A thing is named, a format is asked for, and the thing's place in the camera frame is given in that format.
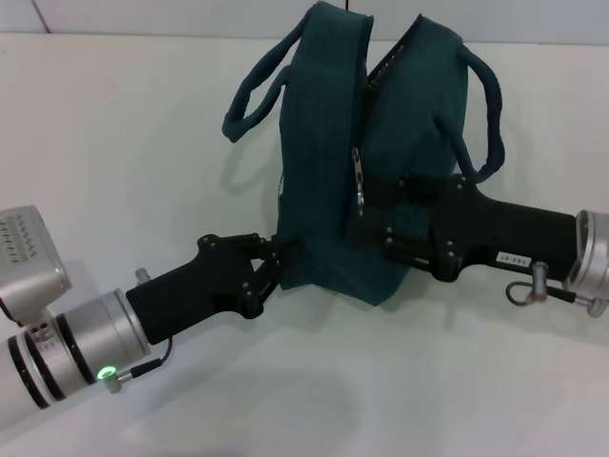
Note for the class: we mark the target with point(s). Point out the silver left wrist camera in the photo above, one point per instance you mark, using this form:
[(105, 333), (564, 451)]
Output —
[(28, 257)]

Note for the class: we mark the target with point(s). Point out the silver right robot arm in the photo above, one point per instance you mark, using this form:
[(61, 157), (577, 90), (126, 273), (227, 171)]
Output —
[(595, 257)]

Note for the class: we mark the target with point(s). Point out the dark blue insulated lunch bag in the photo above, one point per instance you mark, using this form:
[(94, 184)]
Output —
[(323, 143)]

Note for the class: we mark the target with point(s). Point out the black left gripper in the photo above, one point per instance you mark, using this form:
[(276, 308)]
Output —
[(200, 285)]

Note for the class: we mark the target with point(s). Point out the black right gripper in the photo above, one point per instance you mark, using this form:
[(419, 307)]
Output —
[(499, 233)]

